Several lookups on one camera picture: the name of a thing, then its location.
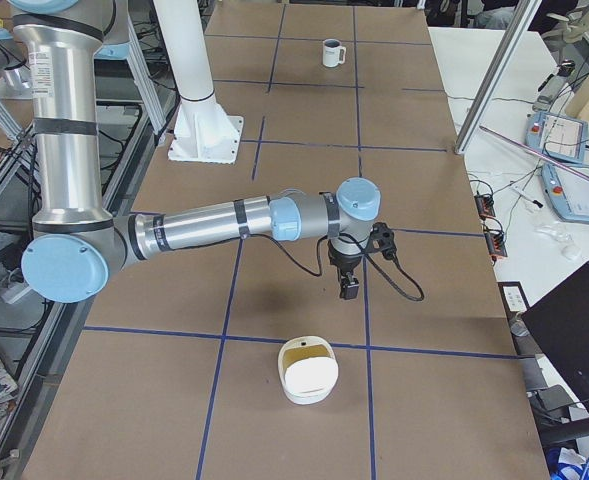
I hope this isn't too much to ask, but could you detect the black power strip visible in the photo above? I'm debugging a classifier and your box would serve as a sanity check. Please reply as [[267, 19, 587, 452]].
[[483, 227, 508, 263], [474, 193, 495, 220]]

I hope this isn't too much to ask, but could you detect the clear water bottle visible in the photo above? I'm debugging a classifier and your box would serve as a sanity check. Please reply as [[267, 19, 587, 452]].
[[532, 59, 576, 112]]

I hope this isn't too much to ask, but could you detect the white ribbed mug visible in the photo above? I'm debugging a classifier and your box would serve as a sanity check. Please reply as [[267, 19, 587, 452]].
[[322, 38, 346, 68]]

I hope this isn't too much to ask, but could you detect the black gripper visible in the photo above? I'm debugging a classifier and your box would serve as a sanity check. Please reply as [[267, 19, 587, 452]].
[[328, 239, 363, 300]]

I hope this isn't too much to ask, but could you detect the left black power strip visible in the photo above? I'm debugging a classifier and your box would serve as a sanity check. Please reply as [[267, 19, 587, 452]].
[[474, 193, 495, 220]]

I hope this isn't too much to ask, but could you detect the cream container with lid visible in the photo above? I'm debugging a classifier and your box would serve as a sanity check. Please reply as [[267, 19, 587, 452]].
[[277, 336, 339, 405]]

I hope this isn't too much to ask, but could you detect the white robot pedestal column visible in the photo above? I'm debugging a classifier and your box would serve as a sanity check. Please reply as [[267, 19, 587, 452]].
[[154, 0, 244, 164]]

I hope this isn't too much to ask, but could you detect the dark box with label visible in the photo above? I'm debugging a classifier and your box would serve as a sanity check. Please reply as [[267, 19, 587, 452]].
[[498, 281, 530, 316]]

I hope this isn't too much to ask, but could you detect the black computer monitor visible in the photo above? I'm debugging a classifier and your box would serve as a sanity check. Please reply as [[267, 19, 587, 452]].
[[522, 261, 589, 412]]

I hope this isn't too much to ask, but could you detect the right black power strip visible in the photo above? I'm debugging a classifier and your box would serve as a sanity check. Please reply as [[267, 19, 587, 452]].
[[483, 227, 508, 263]]

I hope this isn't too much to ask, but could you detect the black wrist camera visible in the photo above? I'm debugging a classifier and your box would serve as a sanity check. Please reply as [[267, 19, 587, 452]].
[[365, 222, 397, 261]]

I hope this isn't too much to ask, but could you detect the blue teach pendant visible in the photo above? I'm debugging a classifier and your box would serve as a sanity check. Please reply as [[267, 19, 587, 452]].
[[525, 111, 588, 164], [541, 164, 589, 224]]

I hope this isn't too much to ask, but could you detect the aluminium frame post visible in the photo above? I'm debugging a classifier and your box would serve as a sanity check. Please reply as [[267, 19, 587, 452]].
[[454, 0, 541, 155]]

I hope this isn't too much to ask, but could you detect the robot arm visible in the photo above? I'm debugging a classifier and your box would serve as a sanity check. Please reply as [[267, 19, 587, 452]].
[[12, 1, 381, 303]]

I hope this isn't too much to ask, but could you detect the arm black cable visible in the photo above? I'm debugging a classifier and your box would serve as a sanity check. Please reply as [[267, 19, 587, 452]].
[[241, 232, 426, 303]]

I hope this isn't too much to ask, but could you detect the brown paper table mat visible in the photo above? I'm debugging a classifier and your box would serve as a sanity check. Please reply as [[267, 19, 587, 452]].
[[23, 1, 547, 479]]

